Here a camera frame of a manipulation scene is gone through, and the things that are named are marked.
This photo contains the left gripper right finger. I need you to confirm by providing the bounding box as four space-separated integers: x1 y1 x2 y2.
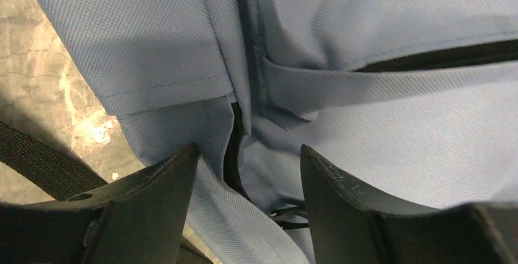
300 145 517 263

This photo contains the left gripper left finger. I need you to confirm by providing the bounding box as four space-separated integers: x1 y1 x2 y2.
1 145 200 264

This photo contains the blue backpack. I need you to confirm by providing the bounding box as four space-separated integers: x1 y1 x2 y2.
1 0 517 263

